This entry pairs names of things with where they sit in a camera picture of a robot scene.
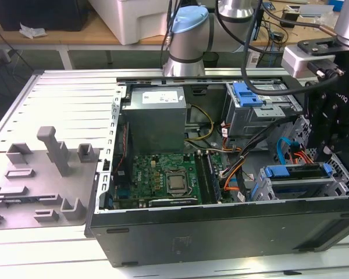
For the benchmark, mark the hard disk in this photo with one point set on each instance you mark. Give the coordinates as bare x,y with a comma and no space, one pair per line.
296,173

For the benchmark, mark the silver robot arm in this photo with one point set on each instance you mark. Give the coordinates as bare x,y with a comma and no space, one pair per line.
189,40

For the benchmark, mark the perforated metal disk bay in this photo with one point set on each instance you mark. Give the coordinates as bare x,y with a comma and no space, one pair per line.
341,174

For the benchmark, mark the grey metal drive cage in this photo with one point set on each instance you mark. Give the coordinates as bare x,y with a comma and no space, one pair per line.
250,122

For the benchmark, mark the blue plastic drive latch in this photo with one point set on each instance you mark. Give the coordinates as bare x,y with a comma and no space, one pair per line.
245,96

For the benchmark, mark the white flat box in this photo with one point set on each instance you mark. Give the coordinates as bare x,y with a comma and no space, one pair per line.
317,11

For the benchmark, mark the small black box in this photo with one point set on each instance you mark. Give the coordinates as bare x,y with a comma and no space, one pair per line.
289,20

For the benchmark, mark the black waste bin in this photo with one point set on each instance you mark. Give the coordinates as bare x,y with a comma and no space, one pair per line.
211,59

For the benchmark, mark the black PC case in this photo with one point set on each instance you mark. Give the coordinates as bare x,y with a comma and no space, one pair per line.
221,232

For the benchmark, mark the black CPU socket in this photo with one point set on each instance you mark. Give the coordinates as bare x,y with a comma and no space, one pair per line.
174,173

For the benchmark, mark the silver CPU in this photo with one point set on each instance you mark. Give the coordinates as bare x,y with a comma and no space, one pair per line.
177,183

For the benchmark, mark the black graphics card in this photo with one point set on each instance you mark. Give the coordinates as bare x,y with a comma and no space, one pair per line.
174,202

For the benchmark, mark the grey power supply unit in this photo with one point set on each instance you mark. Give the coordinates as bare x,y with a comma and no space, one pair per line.
154,128

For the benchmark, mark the green motherboard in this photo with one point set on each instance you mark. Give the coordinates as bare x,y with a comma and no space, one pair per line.
145,174

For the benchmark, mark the white printer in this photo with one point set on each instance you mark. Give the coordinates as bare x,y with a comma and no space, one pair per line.
133,20

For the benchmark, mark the wooden desk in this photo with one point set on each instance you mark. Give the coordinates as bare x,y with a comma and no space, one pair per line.
75,35

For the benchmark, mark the grey parts rack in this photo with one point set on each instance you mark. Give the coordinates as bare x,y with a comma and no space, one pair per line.
46,191

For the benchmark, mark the large black box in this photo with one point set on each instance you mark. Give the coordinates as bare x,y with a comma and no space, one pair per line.
40,14

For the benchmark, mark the crumpled white plastic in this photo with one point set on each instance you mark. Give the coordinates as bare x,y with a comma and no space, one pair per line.
32,32

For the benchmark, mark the blue RAM stick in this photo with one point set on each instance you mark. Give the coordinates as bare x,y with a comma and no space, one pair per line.
17,200

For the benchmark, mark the black camera bracket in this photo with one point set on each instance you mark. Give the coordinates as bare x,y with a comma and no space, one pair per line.
322,46

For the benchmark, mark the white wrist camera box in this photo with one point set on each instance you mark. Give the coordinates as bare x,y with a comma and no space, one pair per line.
296,61

